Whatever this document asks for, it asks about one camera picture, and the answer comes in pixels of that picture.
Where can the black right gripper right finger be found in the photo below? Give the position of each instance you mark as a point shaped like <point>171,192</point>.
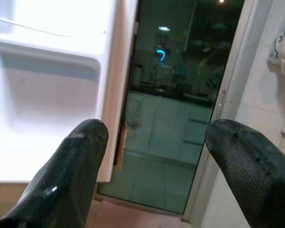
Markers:
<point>256,178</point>

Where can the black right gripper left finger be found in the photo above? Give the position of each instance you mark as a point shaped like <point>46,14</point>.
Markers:
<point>61,180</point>

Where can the white fridge door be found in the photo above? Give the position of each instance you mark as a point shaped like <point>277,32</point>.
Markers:
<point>50,95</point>

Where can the dark glass sliding door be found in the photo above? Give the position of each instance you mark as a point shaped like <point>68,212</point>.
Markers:
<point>171,118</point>

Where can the white door frame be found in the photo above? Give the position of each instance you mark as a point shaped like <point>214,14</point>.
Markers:
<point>229,95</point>

